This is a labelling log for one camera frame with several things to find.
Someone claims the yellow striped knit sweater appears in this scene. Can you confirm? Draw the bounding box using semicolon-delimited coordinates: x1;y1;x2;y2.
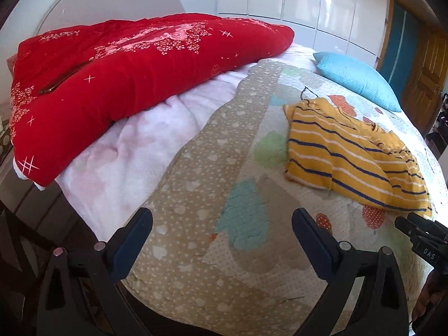
283;98;432;217

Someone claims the right hand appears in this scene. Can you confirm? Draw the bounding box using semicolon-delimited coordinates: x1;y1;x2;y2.
412;269;447;322

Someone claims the pink fleece blanket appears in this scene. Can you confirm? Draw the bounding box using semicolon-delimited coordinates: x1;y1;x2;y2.
55;65;250;241

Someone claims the patterned quilted bedspread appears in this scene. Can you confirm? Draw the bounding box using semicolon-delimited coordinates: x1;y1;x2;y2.
124;60;447;335

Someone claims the light blue pillow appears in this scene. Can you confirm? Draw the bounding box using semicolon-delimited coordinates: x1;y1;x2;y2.
313;52;402;112

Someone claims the wooden door teal glass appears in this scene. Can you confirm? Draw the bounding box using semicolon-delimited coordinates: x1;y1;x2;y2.
376;0;447;136

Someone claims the red embroidered quilt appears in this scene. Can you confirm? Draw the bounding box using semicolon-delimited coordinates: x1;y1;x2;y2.
10;13;295;187

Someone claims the white glossy wardrobe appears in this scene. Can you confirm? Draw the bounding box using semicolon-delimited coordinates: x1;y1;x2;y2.
217;0;388;66

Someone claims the white round headboard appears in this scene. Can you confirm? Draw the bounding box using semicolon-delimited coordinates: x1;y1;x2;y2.
1;0;184;102

